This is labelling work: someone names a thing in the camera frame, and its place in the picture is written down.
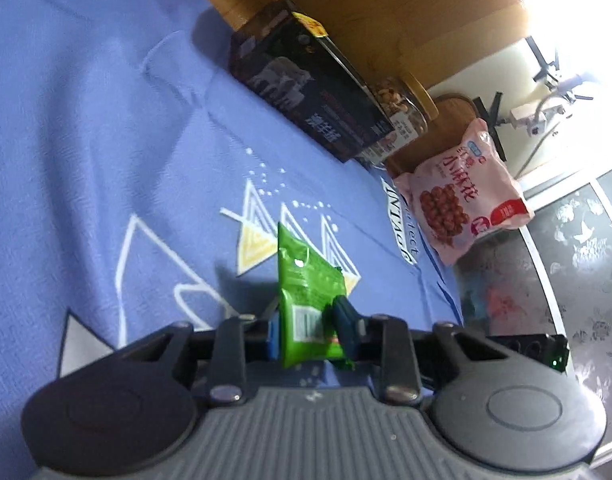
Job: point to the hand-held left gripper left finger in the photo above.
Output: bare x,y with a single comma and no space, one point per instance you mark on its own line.
272,341

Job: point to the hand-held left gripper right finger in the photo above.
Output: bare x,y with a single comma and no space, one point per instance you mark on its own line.
346,325

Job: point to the bright green snack packet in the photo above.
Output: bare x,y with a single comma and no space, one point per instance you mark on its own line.
306,280

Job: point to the patterned glass door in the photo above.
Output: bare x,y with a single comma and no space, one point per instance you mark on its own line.
586,260

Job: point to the pink snack bag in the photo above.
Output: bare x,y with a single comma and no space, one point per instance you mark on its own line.
451,200

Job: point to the nut jar with yellow lid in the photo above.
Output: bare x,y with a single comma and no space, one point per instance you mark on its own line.
403,110

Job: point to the black stand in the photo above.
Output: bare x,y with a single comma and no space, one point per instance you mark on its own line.
491,120

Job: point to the round wooden board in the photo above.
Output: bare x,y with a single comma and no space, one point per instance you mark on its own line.
453,110

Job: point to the white clamp lamp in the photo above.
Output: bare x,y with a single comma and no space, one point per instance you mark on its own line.
546,105

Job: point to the black carton box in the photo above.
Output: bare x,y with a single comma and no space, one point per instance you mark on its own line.
306,85

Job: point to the blue printed bed sheet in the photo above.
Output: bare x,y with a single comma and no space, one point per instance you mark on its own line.
111,135

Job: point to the wooden headboard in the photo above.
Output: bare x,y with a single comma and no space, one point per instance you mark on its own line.
386,10

